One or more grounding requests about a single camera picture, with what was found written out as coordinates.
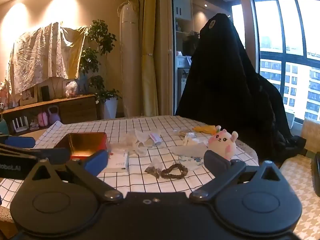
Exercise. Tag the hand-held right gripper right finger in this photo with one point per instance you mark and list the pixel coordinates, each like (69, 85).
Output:
(214, 158)

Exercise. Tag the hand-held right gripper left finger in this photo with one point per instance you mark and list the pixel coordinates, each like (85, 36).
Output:
(100, 158)

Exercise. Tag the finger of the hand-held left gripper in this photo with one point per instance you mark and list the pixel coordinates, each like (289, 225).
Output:
(20, 142)
(52, 153)

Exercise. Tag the red tin box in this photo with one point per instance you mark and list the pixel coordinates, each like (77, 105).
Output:
(82, 142)

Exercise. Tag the clear plastic bag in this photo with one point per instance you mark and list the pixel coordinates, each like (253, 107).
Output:
(190, 150)

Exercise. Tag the yellow rubber duck toy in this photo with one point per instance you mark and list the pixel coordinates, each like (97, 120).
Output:
(203, 129)

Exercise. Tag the clear packet of sticks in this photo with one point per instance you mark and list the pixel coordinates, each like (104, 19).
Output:
(183, 133)

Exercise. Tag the brown scrunchie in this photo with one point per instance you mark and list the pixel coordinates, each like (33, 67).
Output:
(166, 173)

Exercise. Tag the clear packet of brown bits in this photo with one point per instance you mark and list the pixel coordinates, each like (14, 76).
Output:
(152, 171)

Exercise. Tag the white and pink tube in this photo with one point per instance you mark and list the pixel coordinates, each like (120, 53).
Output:
(155, 139)

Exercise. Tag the white router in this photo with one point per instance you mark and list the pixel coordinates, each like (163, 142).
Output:
(21, 127)

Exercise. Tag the pink rabbit plush toy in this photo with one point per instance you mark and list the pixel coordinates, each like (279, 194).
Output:
(222, 142)

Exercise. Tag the white book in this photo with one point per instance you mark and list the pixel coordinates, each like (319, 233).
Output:
(118, 161)

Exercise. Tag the pink toy case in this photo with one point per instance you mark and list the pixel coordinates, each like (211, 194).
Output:
(42, 119)

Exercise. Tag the purple kettlebell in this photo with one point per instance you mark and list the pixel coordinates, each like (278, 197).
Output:
(54, 117)

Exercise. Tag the white planter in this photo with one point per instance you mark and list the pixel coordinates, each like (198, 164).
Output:
(110, 108)

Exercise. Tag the wooden sideboard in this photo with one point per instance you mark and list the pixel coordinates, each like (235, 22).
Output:
(75, 107)

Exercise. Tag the beige table cover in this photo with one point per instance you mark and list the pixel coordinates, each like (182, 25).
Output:
(6, 220)

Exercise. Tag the checked tablecloth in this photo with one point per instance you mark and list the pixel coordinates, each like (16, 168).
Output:
(155, 123)

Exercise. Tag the fan-shaped beige board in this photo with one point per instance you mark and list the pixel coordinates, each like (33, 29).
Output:
(56, 87)

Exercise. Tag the knotted plastic bag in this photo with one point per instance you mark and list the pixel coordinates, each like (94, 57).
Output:
(71, 88)

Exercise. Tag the blue patterned bag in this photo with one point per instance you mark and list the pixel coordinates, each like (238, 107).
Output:
(82, 86)

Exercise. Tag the person in black cloak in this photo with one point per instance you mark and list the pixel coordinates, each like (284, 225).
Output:
(225, 80)

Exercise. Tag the washing machine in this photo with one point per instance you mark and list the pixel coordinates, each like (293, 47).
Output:
(182, 80)

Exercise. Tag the houndstooth chair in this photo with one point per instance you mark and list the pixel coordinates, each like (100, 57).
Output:
(300, 180)

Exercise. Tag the beige draped sheet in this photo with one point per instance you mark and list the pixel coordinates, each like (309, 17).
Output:
(37, 55)

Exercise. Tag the wrapped standing air conditioner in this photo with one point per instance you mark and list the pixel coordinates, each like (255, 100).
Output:
(128, 55)

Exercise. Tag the green potted plant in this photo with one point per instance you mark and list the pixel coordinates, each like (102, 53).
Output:
(100, 35)

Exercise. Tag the beige curtain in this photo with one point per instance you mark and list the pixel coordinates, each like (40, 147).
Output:
(150, 42)

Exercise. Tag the large window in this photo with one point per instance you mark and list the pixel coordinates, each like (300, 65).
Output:
(287, 30)

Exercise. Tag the wooden photo frame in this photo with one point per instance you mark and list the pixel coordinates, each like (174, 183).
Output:
(28, 95)

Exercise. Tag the dark picture frame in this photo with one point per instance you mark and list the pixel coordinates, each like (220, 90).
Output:
(45, 93)

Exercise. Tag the wall cabinet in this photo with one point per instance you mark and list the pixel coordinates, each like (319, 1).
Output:
(182, 5)

